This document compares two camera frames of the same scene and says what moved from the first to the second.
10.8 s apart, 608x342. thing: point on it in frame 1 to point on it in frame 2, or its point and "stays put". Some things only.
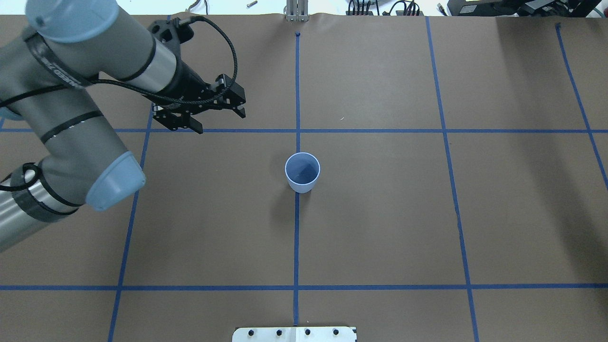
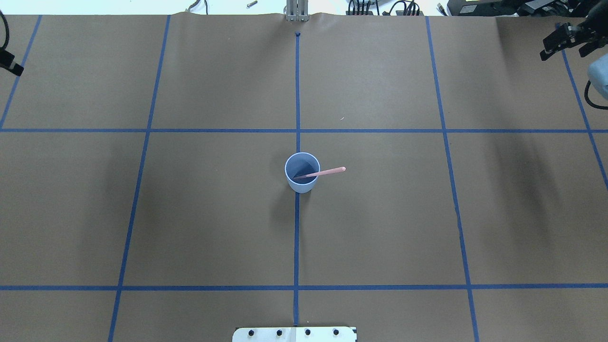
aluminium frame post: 297,11 stays put
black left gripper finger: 175,120 to 6,59
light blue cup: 302,170 stays put
